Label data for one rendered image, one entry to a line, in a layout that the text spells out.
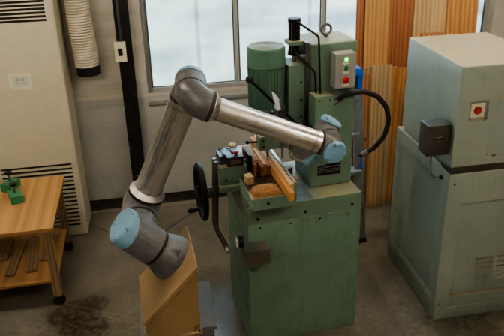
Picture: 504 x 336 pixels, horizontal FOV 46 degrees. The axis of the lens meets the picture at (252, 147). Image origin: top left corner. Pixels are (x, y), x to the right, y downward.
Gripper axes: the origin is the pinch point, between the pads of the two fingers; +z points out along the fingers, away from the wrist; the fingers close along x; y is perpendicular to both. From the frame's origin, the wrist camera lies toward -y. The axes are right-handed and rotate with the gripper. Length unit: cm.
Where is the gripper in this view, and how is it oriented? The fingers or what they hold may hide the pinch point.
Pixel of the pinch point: (260, 104)
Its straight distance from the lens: 258.2
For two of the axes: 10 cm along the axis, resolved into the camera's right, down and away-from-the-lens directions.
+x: -6.8, 7.2, 1.1
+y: -3.6, -2.0, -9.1
